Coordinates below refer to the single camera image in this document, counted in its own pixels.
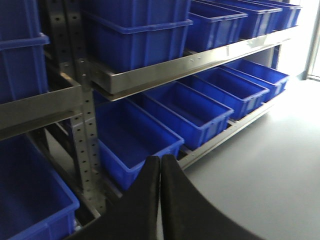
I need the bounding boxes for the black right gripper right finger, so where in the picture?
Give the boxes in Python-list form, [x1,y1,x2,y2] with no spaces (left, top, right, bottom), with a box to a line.
[160,154,260,240]

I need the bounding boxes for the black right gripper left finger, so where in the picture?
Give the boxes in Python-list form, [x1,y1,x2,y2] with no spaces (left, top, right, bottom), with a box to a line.
[67,156,161,240]

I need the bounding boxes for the dark steel bin rack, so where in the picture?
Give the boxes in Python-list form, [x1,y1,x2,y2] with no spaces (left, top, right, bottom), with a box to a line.
[0,0,303,240]

